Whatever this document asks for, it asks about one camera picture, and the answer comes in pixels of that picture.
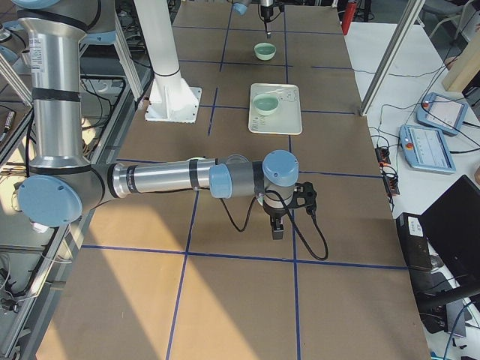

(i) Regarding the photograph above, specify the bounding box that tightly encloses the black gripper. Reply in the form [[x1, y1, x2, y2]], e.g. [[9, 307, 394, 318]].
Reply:
[[260, 4, 272, 39], [262, 204, 287, 241]]

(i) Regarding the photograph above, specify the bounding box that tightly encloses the green bowl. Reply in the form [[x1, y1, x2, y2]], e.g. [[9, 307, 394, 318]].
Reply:
[[252, 93, 279, 116], [253, 43, 277, 61]]

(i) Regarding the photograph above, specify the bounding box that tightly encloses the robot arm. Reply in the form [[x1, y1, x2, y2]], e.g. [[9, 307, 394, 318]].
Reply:
[[232, 0, 274, 38], [16, 1, 299, 240]]

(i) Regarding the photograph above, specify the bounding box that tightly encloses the green bowl on tray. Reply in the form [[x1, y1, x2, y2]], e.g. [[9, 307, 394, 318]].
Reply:
[[252, 93, 279, 116]]

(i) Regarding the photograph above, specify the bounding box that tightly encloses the red fire extinguisher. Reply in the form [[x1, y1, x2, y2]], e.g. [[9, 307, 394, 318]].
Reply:
[[341, 0, 357, 36]]

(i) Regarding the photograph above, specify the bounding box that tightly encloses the cream bear print tray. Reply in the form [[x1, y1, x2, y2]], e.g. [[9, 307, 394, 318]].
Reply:
[[248, 83, 302, 135]]

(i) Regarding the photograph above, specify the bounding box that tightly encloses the black laptop computer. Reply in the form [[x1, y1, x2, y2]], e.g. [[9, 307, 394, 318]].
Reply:
[[396, 174, 480, 290]]

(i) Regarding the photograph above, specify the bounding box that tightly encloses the blue teach pendant near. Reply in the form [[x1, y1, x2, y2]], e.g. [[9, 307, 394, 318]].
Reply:
[[399, 124, 456, 174]]

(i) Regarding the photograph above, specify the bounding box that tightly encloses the blue teach pendant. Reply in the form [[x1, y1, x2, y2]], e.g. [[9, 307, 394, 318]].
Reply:
[[399, 124, 456, 174], [416, 92, 467, 136]]

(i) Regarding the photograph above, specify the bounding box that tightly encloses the blue teach pendant far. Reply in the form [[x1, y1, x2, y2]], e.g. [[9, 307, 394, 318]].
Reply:
[[416, 92, 467, 136]]

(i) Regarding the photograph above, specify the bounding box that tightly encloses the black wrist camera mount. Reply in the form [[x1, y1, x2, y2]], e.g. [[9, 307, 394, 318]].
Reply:
[[288, 181, 317, 218]]

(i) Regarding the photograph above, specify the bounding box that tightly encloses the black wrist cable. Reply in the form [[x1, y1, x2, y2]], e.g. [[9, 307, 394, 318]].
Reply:
[[219, 189, 329, 262]]

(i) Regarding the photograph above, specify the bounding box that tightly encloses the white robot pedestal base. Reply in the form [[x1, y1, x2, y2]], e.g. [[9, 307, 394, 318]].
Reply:
[[134, 0, 202, 123]]

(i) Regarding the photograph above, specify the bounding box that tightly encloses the aluminium frame post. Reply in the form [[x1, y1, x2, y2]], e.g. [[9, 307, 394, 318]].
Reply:
[[359, 0, 425, 116]]

